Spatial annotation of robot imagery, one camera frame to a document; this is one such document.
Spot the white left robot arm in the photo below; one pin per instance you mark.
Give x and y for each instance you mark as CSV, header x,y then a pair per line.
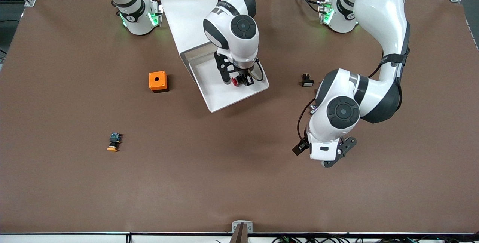
x,y
381,11

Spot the black right camera mount plate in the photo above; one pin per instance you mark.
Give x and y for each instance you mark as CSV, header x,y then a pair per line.
x,y
220,67

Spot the brown camera mast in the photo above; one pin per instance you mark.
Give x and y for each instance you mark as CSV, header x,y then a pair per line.
x,y
239,235

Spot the white table edge rail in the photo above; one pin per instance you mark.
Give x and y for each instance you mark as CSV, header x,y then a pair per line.
x,y
75,238

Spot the black left camera mount plate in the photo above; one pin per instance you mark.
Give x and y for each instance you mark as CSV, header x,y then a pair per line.
x,y
346,146

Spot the orange box with hole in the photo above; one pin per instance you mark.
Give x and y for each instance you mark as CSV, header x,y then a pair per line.
x,y
153,76

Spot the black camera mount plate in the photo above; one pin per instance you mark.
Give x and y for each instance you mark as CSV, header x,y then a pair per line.
x,y
220,67
346,146

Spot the orange mushroom push button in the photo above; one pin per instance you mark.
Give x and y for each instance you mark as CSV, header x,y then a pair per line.
x,y
114,140

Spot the black square push button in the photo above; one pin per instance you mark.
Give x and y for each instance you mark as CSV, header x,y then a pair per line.
x,y
307,82

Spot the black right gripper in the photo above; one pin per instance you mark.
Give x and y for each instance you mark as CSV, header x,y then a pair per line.
x,y
244,75

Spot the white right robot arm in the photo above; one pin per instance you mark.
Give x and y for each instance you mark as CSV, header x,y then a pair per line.
x,y
245,46

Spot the grey metal table bracket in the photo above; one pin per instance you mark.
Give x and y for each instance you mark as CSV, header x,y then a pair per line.
x,y
250,228

